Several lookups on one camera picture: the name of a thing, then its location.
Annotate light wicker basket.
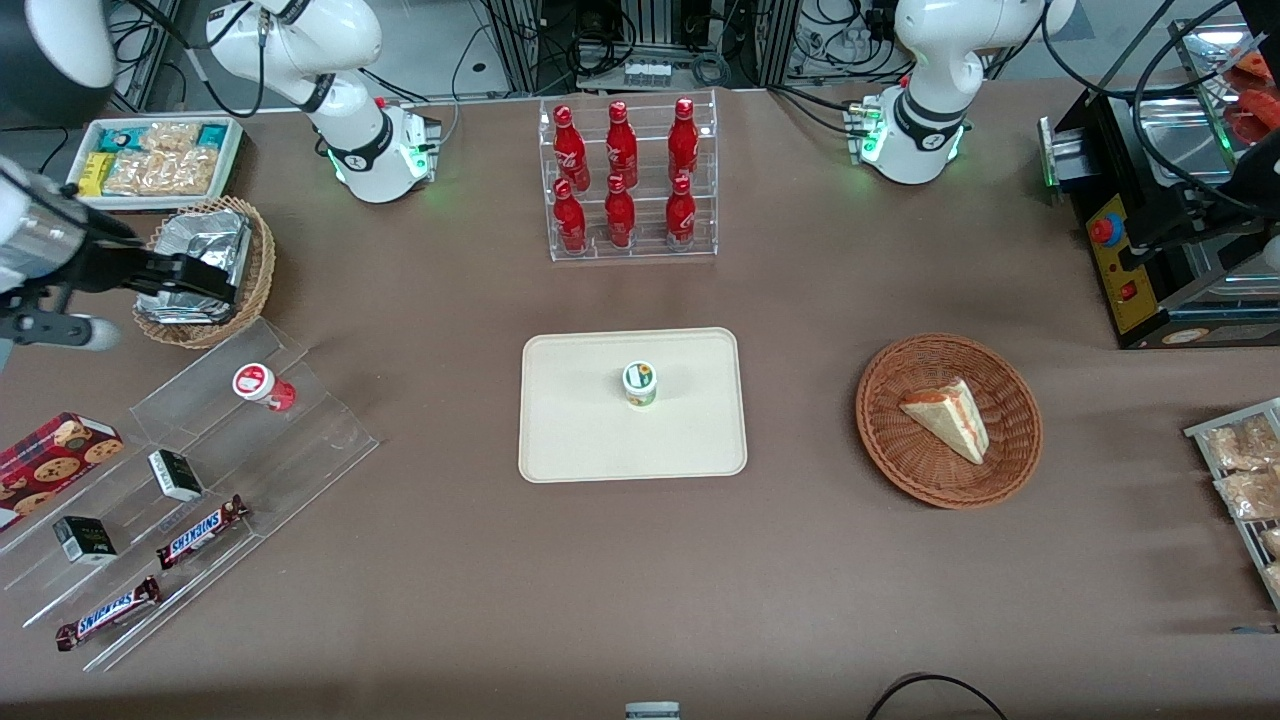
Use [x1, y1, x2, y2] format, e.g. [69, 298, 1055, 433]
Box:
[133, 196, 277, 350]

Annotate wrapped triangle sandwich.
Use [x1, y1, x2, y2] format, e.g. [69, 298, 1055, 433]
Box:
[898, 377, 991, 466]

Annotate brown wicker basket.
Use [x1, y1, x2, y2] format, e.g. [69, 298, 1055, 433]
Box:
[855, 333, 1044, 511]

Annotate small black box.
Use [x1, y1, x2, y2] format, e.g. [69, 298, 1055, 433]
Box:
[148, 449, 205, 503]
[52, 516, 118, 566]

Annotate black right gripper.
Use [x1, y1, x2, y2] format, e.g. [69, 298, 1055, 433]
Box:
[60, 232, 243, 304]

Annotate white plastic snack bin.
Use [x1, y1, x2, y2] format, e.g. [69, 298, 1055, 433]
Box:
[65, 117, 246, 212]

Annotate beige plastic tray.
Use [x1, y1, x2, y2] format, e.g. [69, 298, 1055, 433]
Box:
[517, 327, 749, 485]

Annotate red food pack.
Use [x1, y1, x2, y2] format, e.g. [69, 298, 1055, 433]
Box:
[1226, 88, 1280, 147]

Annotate clear acrylic bottle rack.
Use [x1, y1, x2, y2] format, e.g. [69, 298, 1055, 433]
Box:
[538, 88, 719, 263]

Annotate black sealing machine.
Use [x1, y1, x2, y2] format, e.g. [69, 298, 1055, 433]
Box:
[1038, 85, 1280, 351]

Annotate metal wire rack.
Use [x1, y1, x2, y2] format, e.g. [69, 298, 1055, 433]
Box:
[1184, 398, 1280, 611]

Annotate black floor cable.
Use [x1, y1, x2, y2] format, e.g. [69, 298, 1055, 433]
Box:
[865, 674, 1007, 720]

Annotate foil wrapped packs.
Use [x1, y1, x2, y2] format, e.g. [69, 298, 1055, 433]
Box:
[140, 208, 253, 326]

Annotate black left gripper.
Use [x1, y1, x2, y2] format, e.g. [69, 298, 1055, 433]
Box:
[1118, 130, 1280, 273]

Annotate red plaid cookie box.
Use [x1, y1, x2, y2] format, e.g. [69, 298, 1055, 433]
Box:
[0, 412, 125, 533]

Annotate green gum bottle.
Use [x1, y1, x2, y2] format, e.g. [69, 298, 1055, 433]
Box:
[621, 360, 659, 409]

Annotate small rice cracker bag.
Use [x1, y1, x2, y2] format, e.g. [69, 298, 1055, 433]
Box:
[140, 122, 201, 154]

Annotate clear bag of crackers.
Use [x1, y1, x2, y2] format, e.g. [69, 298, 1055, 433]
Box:
[1203, 415, 1280, 471]
[1213, 468, 1280, 522]

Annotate aluminium frame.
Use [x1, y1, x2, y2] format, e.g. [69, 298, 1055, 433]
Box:
[485, 0, 801, 96]

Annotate Snickers chocolate bar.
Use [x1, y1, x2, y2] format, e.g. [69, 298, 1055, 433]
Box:
[156, 495, 250, 571]
[55, 575, 163, 653]

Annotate red cola bottle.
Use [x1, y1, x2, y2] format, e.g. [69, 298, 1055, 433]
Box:
[606, 100, 639, 191]
[553, 178, 588, 254]
[552, 105, 591, 193]
[604, 174, 636, 249]
[668, 97, 699, 187]
[665, 175, 697, 251]

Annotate large rice cracker bag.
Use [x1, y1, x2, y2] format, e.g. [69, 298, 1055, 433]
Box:
[103, 148, 221, 197]

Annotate clear acrylic stepped shelf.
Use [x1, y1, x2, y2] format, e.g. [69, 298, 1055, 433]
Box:
[0, 318, 381, 673]

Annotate red yogurt cup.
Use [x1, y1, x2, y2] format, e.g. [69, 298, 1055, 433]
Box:
[232, 362, 298, 413]

